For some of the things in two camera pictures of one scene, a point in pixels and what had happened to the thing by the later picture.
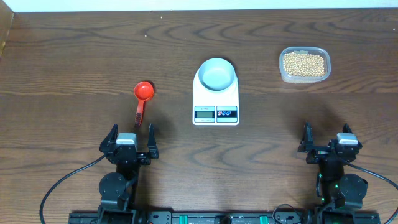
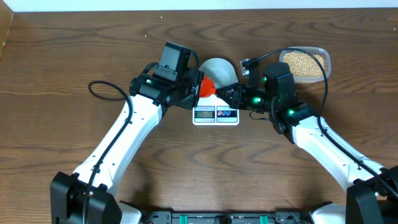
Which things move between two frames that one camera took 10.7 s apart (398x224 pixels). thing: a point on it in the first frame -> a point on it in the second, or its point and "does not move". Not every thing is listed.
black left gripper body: (143, 159) -> (187, 89)
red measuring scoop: (143, 91) -> (207, 87)
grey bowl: (216, 74) does not move
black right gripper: (307, 145) -> (219, 93)
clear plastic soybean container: (302, 65) does not move
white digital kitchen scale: (215, 107) does not move
